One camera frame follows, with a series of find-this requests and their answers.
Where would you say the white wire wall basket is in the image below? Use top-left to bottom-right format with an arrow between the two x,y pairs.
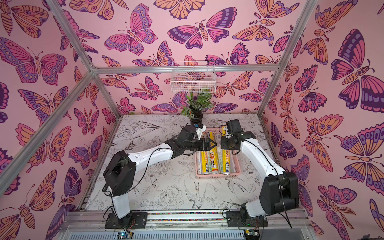
169,60 -> 217,94

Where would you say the yellow red wrap roll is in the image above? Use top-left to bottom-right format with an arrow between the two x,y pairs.
208,132 -> 220,174

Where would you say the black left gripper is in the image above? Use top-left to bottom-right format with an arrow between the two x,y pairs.
183,139 -> 218,153

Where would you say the potted green plant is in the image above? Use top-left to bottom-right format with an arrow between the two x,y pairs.
182,92 -> 213,127

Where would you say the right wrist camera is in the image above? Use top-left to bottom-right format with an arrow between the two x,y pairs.
227,119 -> 244,136

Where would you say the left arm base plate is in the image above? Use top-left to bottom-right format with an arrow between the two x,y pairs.
105,212 -> 148,230

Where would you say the pink plastic basket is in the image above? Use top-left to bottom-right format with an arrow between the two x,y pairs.
195,127 -> 241,179

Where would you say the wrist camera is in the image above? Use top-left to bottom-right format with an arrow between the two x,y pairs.
194,123 -> 207,140
227,119 -> 244,136

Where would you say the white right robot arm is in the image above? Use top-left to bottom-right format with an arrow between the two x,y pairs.
221,119 -> 300,219

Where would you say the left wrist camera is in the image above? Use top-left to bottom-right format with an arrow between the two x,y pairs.
194,123 -> 207,140

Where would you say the aluminium frame rail base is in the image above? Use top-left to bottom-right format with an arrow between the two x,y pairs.
56,209 -> 317,240

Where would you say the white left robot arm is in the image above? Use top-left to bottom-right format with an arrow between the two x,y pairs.
103,125 -> 217,221

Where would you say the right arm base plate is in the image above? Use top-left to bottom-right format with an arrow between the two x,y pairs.
223,210 -> 269,228

